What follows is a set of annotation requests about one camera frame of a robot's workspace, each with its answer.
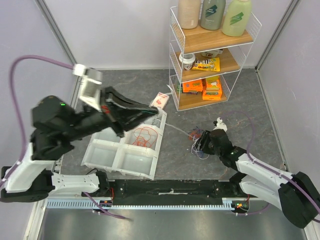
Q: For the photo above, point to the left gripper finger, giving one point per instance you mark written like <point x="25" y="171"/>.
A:
<point x="128" y="119"/>
<point x="123" y="102"/>

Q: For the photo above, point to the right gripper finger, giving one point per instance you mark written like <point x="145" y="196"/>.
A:
<point x="197" y="149"/>
<point x="201" y="139"/>

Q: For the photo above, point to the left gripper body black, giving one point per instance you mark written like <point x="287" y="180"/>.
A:
<point x="109" y="109"/>

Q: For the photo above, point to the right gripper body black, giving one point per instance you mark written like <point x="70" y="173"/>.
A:
<point x="205" y="142"/>

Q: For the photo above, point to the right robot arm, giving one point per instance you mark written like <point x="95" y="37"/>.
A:
<point x="294" y="194"/>

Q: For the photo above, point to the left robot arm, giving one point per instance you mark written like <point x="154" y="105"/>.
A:
<point x="56" y="126"/>

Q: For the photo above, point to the white compartment tray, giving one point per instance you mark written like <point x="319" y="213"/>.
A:
<point x="135" y="154"/>

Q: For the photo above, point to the small white pink box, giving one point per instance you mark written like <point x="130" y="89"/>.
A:
<point x="161" y="100"/>

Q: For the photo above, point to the orange box stack right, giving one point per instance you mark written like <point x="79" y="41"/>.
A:
<point x="212" y="88"/>

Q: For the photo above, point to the orange box left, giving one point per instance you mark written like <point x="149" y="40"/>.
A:
<point x="192" y="86"/>

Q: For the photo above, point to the yellow candy bag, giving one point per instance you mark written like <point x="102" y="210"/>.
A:
<point x="211" y="64"/>

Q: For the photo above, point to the white paper cup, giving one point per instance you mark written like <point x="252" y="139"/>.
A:
<point x="187" y="60"/>

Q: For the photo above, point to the white yoghurt cup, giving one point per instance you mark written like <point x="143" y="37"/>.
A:
<point x="212" y="53"/>

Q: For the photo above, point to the beige bottle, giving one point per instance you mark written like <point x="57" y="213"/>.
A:
<point x="188" y="13"/>

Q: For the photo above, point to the light green bottle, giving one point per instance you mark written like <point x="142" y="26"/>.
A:
<point x="236" y="17"/>

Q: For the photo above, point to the grey-green bottle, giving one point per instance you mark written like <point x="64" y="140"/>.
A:
<point x="212" y="14"/>

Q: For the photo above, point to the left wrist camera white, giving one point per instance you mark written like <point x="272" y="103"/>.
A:
<point x="90" y="85"/>

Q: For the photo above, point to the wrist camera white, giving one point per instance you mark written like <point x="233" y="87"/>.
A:
<point x="90" y="85"/>
<point x="219" y="125"/>

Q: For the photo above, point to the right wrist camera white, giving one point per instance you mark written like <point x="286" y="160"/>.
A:
<point x="219" y="125"/>

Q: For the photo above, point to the white wire shelf rack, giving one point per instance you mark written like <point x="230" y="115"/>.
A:
<point x="197" y="40"/>

